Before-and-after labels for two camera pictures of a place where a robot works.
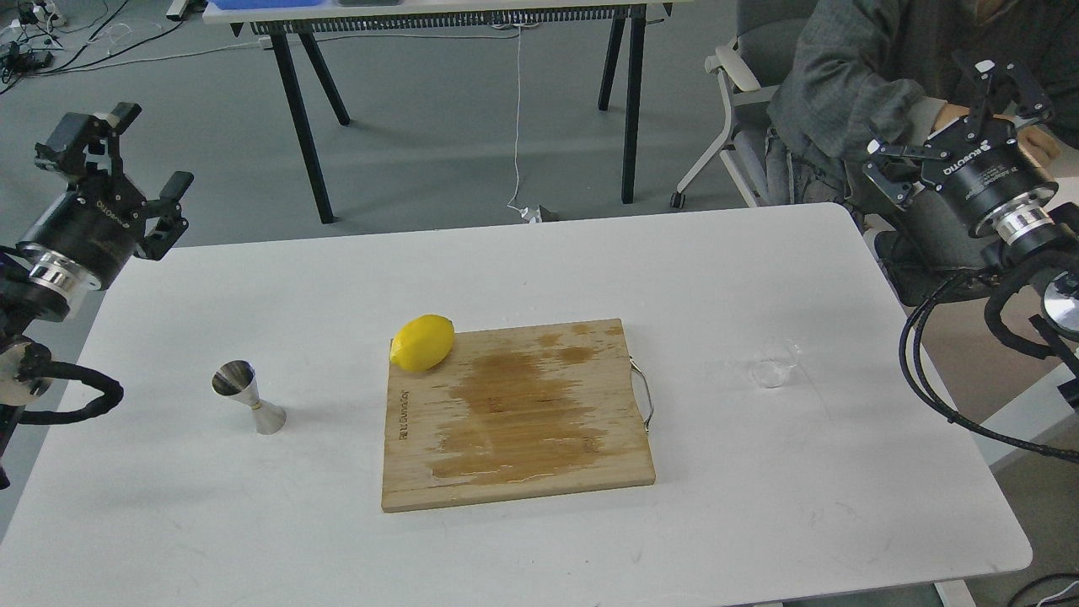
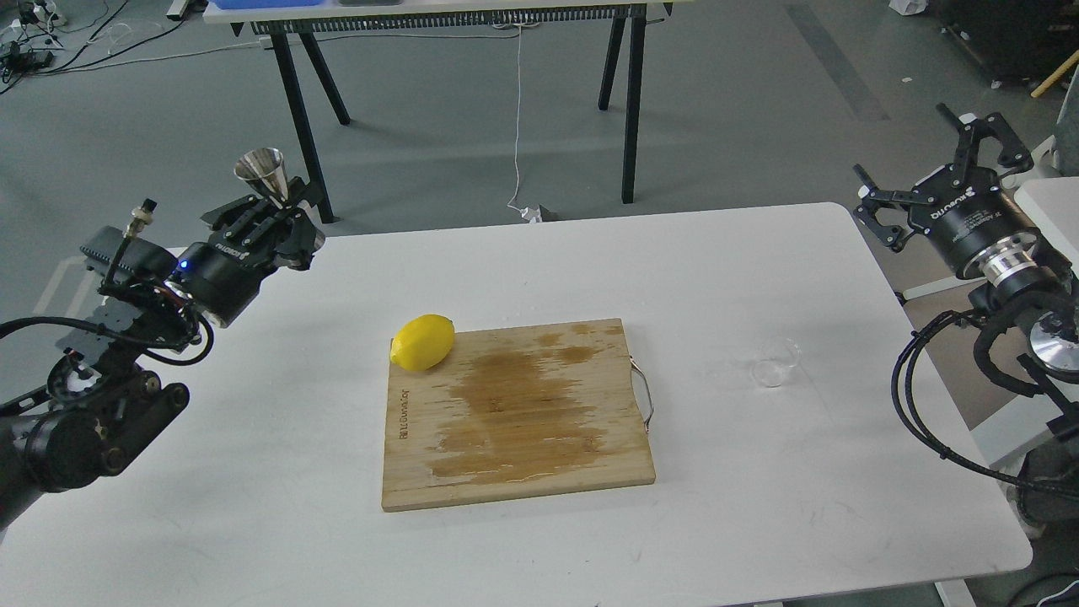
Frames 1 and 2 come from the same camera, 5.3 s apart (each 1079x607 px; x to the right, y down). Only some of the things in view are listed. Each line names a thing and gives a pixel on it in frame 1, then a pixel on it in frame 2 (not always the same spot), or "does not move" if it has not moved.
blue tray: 248,4 does not move
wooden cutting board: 514,413 does not move
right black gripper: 985,175 -> 962,206
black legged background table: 293,33 does not move
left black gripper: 86,239 -> 221,276
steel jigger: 237,379 -> 265,169
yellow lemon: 422,343 does not move
